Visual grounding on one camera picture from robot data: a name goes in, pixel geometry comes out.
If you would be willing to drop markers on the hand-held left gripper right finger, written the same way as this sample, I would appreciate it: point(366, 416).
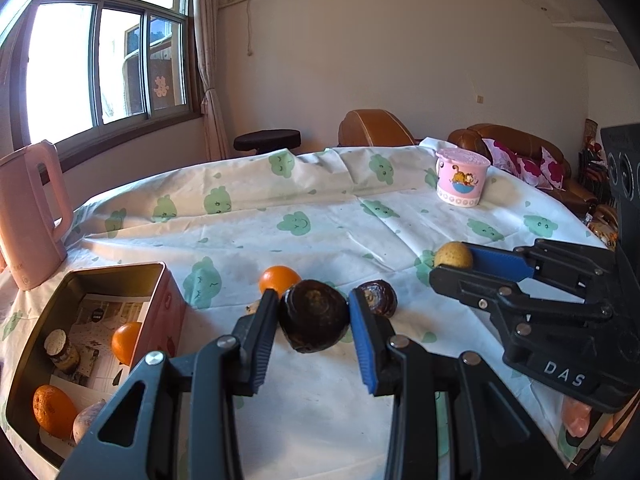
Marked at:
point(362, 340)

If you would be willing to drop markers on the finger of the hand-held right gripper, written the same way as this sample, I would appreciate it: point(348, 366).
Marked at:
point(500, 262)
point(465, 285)

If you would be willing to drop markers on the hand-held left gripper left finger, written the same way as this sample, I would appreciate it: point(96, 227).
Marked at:
point(260, 350)

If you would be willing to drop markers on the brown longan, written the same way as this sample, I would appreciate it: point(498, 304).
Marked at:
point(451, 256)
point(253, 308)

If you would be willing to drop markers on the dark water chestnut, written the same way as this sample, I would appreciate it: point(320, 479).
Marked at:
point(312, 317)
point(380, 300)

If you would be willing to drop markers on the small smooth orange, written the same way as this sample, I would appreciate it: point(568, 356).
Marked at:
point(279, 280)

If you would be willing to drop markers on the pink tin box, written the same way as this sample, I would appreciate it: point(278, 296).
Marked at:
point(165, 310)

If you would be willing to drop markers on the rough-skinned orange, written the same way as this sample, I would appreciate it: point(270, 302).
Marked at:
point(52, 410)

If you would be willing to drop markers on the person's right hand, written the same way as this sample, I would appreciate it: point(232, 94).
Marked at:
point(575, 417)

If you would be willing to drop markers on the pink cartoon cup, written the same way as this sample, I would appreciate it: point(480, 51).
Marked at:
point(460, 180)

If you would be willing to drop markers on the pink floral pillow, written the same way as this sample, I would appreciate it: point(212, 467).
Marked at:
point(505, 157)
point(545, 170)

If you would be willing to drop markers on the white green-print tablecloth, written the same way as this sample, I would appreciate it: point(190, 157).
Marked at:
point(325, 220)

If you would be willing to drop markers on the brown leather sofa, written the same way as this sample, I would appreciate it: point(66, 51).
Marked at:
point(520, 137)

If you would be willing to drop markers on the printed paper leaflet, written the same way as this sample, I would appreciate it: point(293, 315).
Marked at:
point(100, 320)

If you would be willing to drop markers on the brown leather armchair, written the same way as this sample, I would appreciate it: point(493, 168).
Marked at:
point(370, 127)

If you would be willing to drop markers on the black round stool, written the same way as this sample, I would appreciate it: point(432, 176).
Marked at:
point(267, 140)

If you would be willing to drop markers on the narrow beige curtain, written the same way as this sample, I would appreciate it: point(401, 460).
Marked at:
point(212, 85)

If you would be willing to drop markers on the pink electric kettle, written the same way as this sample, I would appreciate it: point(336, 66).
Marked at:
point(30, 210)

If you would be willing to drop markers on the pink flower window sticker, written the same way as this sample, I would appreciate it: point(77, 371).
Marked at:
point(161, 87)

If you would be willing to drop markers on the sliding window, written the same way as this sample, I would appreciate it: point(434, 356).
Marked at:
point(65, 70)

